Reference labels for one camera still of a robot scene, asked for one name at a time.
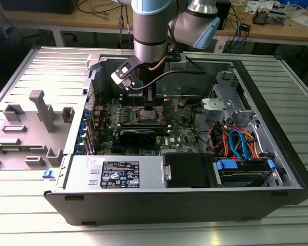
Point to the black graphics card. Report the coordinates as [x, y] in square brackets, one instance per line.
[136, 138]

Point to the silver power supply unit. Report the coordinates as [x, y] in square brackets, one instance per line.
[79, 174]

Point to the metal disk bay cage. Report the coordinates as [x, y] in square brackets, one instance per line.
[216, 105]

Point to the grey electronic device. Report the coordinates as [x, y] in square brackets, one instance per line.
[279, 16]

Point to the metal heat sink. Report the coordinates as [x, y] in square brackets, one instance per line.
[260, 16]

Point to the white paper sheet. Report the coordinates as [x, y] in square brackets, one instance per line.
[304, 20]

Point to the wooden workbench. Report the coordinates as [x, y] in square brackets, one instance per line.
[272, 32]

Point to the large black box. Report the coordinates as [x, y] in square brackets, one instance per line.
[41, 6]

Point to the black RAM slot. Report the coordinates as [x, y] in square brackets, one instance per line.
[161, 100]
[161, 94]
[161, 103]
[163, 129]
[163, 132]
[143, 126]
[143, 123]
[161, 97]

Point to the white black camera box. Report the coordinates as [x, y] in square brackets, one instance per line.
[123, 73]

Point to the blue card retention clip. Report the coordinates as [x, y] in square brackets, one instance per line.
[80, 139]
[86, 112]
[83, 126]
[78, 149]

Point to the hard disk in blue carrier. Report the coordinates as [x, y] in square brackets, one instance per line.
[242, 178]

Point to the coin battery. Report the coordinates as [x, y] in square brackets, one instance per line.
[182, 102]

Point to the black label sticker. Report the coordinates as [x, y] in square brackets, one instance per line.
[119, 174]

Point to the black computer tower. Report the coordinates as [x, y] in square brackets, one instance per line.
[226, 15]

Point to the grey parts rack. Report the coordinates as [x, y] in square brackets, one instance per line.
[28, 139]

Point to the black PC case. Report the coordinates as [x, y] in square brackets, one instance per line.
[169, 207]

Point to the blue plastic clip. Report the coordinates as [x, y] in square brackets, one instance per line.
[48, 174]

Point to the green motherboard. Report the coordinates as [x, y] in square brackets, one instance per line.
[179, 135]

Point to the CPU socket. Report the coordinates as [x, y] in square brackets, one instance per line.
[137, 115]

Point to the small black device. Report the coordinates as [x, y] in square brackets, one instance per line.
[245, 27]

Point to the white printed booklet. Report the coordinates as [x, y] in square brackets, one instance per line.
[259, 5]

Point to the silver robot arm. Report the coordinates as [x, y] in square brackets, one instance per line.
[150, 30]

